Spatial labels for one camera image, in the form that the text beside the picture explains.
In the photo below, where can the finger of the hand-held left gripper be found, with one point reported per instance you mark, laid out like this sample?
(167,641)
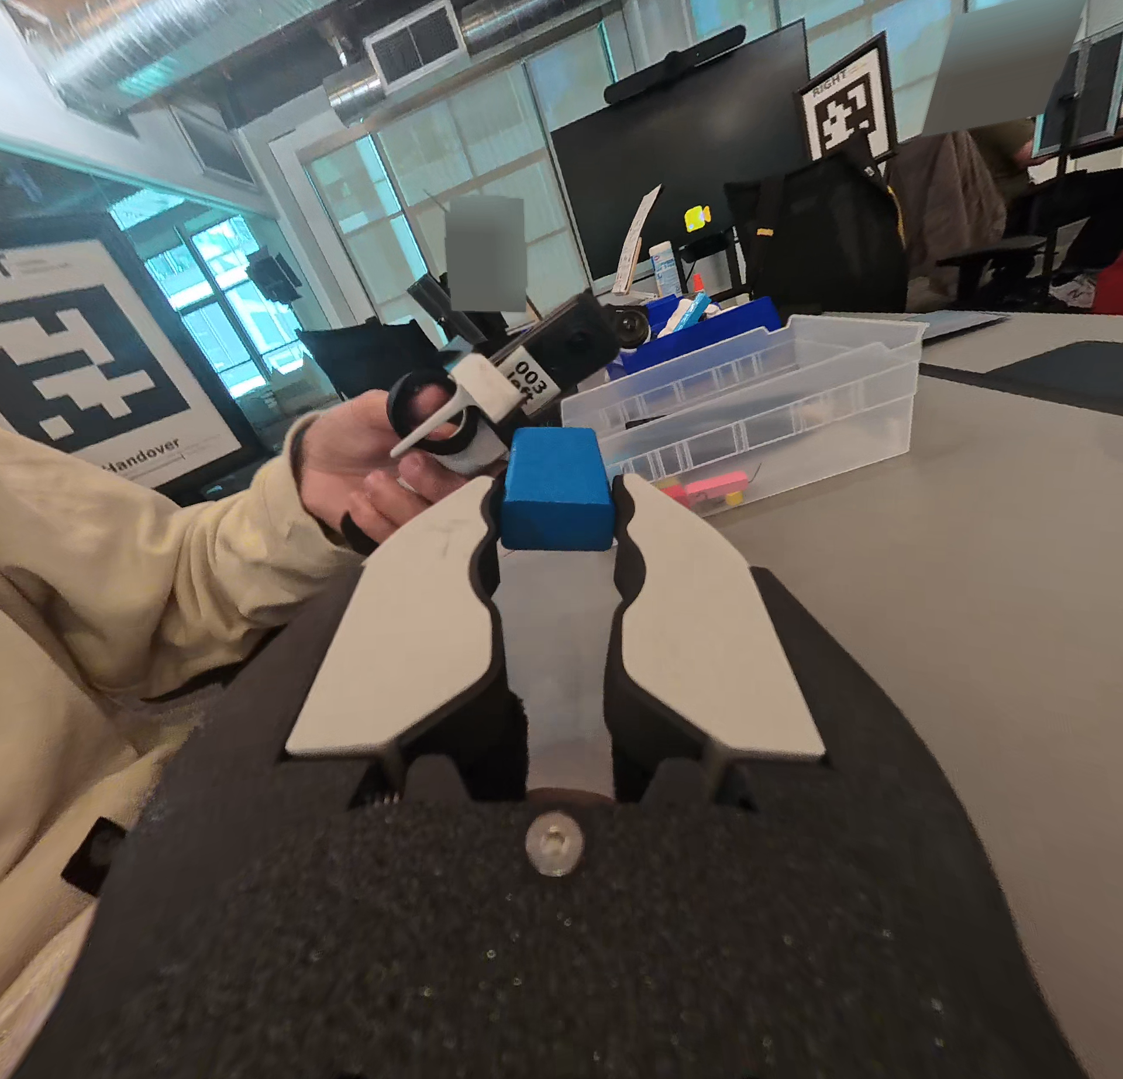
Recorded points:
(482,447)

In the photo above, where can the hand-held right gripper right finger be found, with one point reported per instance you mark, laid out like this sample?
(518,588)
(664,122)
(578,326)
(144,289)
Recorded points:
(710,658)

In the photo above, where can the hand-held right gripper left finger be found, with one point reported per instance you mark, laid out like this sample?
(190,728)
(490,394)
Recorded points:
(412,658)

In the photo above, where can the blue plastic piece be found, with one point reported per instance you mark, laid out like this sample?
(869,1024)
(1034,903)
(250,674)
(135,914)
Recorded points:
(557,490)

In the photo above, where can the clear plastic organizer tray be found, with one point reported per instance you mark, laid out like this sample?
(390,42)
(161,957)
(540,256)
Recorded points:
(860,350)

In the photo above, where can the grey desk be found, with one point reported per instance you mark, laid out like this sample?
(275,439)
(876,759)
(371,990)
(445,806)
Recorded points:
(920,613)

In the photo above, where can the person's left hand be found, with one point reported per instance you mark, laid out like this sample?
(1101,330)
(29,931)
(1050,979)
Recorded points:
(351,455)

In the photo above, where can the white paper strip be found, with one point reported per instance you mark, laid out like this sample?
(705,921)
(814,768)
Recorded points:
(636,236)

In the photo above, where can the black office chair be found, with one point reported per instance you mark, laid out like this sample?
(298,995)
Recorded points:
(368,359)

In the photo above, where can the blue plastic parts bin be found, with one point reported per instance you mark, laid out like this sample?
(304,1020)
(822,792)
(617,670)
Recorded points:
(727,324)

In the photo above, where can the pink plastic block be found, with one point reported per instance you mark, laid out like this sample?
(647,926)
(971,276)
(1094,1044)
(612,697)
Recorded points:
(714,483)

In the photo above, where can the yellow sticker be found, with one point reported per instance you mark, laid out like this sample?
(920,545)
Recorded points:
(697,216)

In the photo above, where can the black jacket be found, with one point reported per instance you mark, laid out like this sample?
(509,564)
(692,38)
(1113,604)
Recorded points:
(824,236)

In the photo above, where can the black video bar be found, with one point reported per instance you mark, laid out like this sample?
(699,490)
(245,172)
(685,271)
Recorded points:
(675,65)

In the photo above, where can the framed marker poster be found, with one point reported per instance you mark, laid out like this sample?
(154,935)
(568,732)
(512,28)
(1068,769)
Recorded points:
(847,100)
(96,350)

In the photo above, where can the person's cream sweater torso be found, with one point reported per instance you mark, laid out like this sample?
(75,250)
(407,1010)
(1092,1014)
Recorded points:
(52,789)

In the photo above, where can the brown jacket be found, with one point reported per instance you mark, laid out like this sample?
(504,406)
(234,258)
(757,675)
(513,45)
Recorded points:
(947,209)

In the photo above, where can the red bag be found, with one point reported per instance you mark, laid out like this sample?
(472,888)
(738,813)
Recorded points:
(1110,284)

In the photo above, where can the grey screen on stand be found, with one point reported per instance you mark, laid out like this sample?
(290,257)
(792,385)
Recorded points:
(1083,100)

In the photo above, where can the white round camera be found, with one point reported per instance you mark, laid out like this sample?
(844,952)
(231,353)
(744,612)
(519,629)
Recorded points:
(629,329)

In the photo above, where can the large black wall screen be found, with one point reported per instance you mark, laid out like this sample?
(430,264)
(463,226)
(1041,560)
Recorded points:
(684,148)

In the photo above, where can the black wall speaker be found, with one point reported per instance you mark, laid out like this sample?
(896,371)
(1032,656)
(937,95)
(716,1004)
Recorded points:
(275,276)

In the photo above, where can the large metal duct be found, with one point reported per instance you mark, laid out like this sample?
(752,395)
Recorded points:
(218,16)

